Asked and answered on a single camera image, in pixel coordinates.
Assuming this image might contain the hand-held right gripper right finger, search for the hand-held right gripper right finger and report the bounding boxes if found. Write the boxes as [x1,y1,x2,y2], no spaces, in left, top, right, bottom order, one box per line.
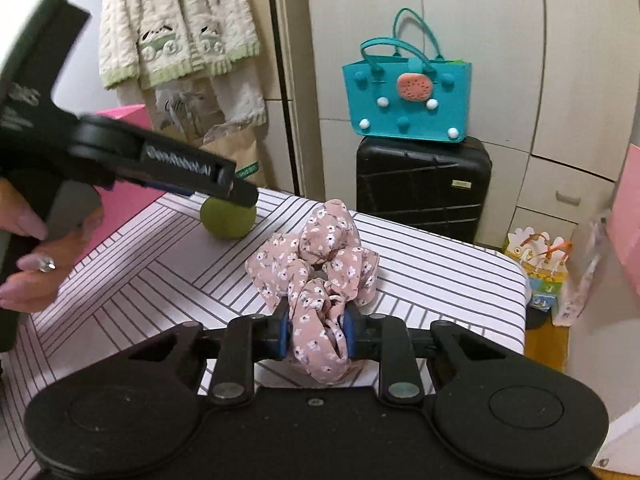
[340,305,506,403]

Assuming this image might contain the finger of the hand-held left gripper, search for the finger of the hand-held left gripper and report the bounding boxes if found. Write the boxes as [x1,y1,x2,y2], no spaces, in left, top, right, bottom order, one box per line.
[107,180,193,197]
[220,172,259,208]

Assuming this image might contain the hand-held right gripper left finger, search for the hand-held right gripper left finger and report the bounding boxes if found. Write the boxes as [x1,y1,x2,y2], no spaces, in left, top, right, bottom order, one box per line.
[127,300,293,406]

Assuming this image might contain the green makeup sponge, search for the green makeup sponge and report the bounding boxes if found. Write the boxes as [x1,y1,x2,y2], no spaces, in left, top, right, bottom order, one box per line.
[200,195,257,239]

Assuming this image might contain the pink cardboard box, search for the pink cardboard box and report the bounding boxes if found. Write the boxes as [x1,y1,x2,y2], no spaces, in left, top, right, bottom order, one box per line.
[75,104,168,271]

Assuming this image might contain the pink floral scrunchie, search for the pink floral scrunchie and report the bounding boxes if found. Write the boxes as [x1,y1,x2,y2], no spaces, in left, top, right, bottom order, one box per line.
[245,199,381,386]

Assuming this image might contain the person's left hand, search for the person's left hand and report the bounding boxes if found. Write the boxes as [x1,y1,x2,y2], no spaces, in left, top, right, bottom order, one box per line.
[0,176,106,313]

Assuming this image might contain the brown paper bag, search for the brown paper bag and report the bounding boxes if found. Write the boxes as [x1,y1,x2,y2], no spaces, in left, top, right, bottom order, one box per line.
[200,122,262,188]

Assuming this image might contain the beige cabinet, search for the beige cabinet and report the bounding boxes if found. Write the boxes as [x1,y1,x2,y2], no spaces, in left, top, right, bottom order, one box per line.
[250,0,301,196]

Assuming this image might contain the plant print bag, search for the plant print bag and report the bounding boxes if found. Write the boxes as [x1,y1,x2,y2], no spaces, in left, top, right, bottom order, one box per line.
[152,80,221,146]

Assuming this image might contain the cream fleece pants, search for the cream fleece pants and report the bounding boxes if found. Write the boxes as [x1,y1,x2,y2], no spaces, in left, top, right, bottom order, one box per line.
[210,52,268,126]

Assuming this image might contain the cream knitted cardigan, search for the cream knitted cardigan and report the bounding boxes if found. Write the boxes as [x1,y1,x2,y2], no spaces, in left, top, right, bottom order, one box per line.
[97,0,262,92]

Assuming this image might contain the teal felt handbag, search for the teal felt handbag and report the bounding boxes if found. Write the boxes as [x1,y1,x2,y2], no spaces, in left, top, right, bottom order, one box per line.
[342,8,473,143]

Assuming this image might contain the black suitcase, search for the black suitcase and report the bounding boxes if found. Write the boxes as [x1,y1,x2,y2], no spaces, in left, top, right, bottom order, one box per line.
[356,135,493,246]

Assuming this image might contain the colourful gift bag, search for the colourful gift bag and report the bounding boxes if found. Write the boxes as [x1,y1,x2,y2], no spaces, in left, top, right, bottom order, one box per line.
[502,227,573,311]

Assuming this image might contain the clear plastic bag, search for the clear plastic bag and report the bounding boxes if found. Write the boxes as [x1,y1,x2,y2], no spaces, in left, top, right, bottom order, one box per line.
[552,207,613,328]

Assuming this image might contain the white door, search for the white door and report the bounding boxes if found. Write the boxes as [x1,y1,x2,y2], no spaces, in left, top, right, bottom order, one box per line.
[565,240,640,441]

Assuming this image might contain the beige wardrobe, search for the beige wardrobe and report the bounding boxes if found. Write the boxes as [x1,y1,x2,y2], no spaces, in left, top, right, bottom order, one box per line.
[280,0,636,256]

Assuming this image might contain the pink paper bag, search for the pink paper bag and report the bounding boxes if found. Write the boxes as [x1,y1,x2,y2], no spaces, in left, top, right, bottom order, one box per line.
[602,142,640,273]

